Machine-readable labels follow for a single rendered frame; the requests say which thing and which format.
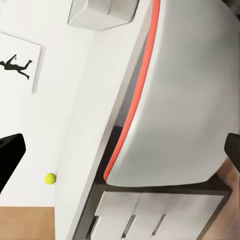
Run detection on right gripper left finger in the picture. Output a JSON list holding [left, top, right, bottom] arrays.
[[0, 133, 26, 193]]

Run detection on tennis ball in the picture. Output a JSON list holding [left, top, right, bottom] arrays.
[[44, 172, 56, 185]]

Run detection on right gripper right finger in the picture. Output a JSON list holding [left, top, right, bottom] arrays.
[[224, 133, 240, 174]]

